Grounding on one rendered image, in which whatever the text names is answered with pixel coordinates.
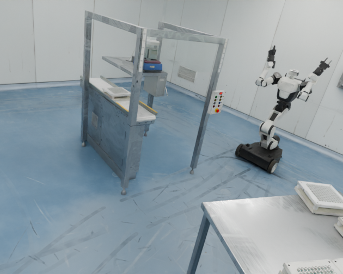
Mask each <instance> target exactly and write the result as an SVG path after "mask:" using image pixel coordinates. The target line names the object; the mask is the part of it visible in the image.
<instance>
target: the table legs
mask: <svg viewBox="0 0 343 274"><path fill-rule="evenodd" d="M209 227H210V222H209V220H208V219H207V217H206V215H205V214H204V215H203V219H202V221H201V225H200V228H199V232H198V236H197V239H196V242H195V245H194V249H193V253H192V256H191V260H190V263H189V267H188V270H187V274H195V272H196V269H197V266H198V262H199V259H200V256H201V252H202V250H203V247H204V243H205V239H206V236H207V233H208V230H209Z"/></svg>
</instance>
